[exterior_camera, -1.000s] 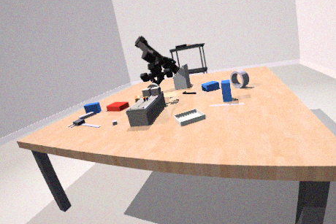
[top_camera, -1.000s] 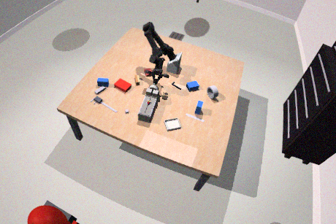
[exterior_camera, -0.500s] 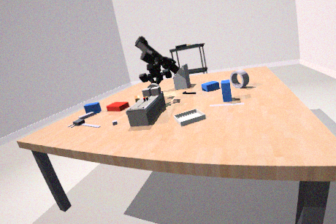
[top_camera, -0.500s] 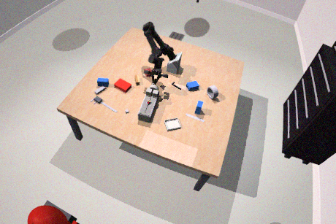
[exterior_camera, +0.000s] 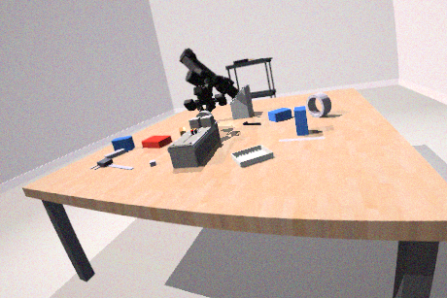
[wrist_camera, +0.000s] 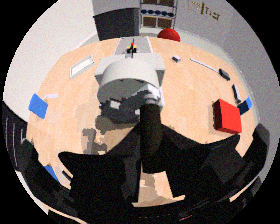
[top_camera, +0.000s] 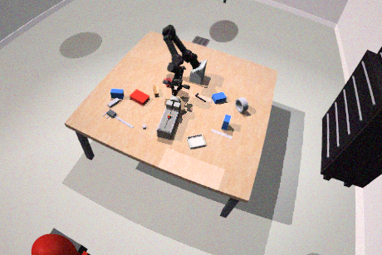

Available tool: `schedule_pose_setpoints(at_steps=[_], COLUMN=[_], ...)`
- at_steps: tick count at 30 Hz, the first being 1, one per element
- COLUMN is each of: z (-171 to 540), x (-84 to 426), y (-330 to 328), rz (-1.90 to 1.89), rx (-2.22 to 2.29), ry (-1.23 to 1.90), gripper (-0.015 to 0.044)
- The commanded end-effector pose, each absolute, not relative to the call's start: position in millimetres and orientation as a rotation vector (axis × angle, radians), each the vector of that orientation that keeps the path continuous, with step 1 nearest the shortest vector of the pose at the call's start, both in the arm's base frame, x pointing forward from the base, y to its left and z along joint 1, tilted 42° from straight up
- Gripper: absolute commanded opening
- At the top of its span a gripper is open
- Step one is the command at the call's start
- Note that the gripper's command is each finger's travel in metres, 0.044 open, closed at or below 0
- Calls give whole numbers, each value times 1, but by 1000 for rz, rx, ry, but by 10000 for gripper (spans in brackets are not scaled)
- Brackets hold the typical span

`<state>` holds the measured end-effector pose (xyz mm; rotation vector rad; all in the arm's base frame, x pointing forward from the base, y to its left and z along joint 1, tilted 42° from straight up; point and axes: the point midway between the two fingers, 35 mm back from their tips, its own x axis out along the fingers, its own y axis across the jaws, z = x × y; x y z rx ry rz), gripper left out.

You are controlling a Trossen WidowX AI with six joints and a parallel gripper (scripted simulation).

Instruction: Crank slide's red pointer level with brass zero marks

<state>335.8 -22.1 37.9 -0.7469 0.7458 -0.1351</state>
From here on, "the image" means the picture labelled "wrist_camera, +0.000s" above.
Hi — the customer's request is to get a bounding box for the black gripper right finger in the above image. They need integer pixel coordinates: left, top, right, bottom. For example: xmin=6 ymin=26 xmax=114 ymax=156
xmin=161 ymin=123 xmax=241 ymax=198

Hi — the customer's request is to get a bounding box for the blue rectangular block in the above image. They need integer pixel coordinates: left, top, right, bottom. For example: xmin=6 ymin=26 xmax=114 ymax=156
xmin=29 ymin=93 xmax=49 ymax=118
xmin=237 ymin=97 xmax=252 ymax=116
xmin=44 ymin=166 xmax=60 ymax=183

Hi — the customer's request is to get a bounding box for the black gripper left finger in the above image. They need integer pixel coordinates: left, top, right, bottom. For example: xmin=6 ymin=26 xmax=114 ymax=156
xmin=59 ymin=122 xmax=142 ymax=203

